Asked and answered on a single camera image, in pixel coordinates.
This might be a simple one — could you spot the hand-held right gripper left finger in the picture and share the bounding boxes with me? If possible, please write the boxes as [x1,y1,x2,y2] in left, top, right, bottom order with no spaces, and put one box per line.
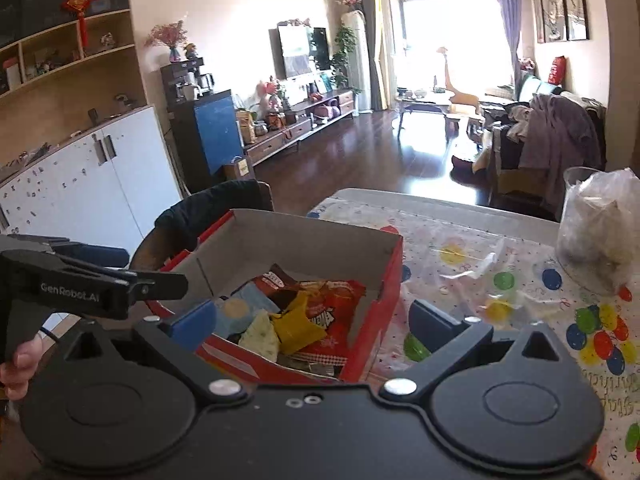
[55,299,250,406]

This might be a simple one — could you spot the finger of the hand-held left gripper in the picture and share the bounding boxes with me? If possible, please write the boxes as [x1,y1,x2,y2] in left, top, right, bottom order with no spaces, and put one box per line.
[52,242,131,270]
[135,271,190,306]

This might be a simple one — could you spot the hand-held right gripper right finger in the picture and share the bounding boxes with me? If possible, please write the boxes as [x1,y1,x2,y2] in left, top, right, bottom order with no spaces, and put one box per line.
[379,299,576,406]

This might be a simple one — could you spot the light blue snack packet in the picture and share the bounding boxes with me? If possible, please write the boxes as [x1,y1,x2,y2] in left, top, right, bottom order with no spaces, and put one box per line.
[215,282,281,346]

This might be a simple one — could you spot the pale yellow snack packet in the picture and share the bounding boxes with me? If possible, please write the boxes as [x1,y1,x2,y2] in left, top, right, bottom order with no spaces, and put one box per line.
[239,309,281,364]

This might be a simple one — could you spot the red snack packet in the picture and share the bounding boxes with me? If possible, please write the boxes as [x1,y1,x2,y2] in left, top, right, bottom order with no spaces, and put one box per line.
[295,280,369,366]

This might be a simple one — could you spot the dark brown snack packet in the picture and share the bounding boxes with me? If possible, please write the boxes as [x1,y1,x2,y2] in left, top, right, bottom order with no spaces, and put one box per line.
[255,262,302,311]

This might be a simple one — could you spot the bright yellow snack packet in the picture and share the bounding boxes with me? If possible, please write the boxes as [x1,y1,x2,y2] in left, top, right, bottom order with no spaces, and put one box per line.
[270,290,329,356]

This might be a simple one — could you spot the red cardboard box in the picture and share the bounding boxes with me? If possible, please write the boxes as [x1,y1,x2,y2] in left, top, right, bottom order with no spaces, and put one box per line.
[157,209,405,384]

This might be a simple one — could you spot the person's left hand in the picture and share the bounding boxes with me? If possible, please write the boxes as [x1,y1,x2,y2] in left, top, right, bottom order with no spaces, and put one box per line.
[0,335,45,402]

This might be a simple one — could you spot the white cabinet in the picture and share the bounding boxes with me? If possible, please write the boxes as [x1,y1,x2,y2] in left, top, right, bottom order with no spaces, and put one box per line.
[0,105,185,261]

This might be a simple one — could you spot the wooden chair with black jacket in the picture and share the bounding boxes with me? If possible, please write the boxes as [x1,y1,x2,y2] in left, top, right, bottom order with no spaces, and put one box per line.
[152,180,264,256]

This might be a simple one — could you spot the black cabinet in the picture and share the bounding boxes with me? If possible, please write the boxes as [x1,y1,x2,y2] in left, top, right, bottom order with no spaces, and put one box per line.
[160,60,247,195]

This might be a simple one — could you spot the small cardboard box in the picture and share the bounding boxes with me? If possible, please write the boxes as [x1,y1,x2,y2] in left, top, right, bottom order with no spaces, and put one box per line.
[222,156,251,181]

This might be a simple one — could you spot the blue board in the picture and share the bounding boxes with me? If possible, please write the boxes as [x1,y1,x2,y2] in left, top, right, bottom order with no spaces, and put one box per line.
[194,90,246,176]

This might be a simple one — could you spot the wooden television cabinet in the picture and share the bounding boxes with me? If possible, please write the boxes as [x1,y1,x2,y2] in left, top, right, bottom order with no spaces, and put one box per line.
[245,87,359,166]

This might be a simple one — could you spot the coffee machine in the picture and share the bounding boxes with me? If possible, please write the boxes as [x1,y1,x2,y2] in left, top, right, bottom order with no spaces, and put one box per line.
[167,57,217,107]

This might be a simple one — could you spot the clear plastic container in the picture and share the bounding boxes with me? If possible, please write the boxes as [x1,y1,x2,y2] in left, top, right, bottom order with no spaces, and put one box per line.
[556,166,640,294]

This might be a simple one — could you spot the clear plastic bag with contents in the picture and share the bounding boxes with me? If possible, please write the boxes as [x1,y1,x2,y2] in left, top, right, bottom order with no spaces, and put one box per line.
[560,169,640,291]

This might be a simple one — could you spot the red flower arrangement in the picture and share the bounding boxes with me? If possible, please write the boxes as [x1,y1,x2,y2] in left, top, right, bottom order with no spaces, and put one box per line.
[252,76,284,116]

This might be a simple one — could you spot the coffee table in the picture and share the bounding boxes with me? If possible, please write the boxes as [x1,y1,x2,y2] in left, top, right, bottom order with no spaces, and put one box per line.
[395,89,454,131]

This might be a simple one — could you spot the grey purple clothing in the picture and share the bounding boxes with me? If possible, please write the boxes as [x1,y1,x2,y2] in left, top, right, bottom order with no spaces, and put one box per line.
[517,92,604,204]

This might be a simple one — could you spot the tan giraffe figure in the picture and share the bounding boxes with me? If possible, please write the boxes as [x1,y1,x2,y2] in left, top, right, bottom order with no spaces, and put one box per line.
[436,46,484,114]

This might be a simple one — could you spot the pink flower vase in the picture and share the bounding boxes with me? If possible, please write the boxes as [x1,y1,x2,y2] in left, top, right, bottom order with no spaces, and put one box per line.
[145,20,189,64]

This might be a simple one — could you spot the sofa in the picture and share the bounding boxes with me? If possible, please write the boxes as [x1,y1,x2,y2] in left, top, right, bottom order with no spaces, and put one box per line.
[480,72,608,211]

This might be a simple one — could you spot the red knot ornament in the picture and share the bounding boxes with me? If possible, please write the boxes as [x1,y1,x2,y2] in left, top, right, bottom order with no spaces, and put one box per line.
[61,0,96,59]

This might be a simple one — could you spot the flat screen television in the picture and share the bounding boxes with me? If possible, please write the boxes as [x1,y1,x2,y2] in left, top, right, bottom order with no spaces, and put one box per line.
[270,25,332,81]

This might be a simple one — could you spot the white standing air conditioner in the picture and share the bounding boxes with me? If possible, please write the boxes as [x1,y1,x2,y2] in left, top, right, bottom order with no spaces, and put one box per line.
[341,10,374,114]

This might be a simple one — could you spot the red cushion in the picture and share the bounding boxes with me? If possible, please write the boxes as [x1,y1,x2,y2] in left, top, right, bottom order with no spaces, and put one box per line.
[547,56,568,86]

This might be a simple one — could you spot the grey curtain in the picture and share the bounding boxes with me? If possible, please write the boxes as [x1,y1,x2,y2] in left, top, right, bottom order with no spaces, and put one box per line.
[492,0,524,91]
[357,0,384,111]

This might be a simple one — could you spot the green potted plant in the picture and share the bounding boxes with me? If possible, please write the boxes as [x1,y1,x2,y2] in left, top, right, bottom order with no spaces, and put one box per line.
[330,25,354,91]

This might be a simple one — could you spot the wooden wall shelf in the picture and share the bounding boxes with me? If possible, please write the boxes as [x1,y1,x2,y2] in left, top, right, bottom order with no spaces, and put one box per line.
[0,0,138,116]

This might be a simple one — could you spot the black framed wall picture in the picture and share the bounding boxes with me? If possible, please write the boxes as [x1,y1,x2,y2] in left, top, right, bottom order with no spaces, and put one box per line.
[541,0,569,44]
[532,0,546,44]
[560,0,591,42]

